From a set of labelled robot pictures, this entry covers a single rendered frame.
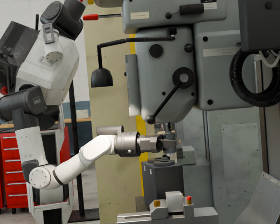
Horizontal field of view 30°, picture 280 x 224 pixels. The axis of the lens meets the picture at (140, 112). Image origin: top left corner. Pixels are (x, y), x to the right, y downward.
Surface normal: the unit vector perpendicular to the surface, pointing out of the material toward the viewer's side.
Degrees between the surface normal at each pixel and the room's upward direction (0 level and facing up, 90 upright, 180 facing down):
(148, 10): 90
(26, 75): 95
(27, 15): 90
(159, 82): 90
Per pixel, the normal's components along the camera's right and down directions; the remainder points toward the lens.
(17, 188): -0.08, 0.06
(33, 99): 0.90, -0.22
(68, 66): 0.80, -0.11
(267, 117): -1.00, 0.08
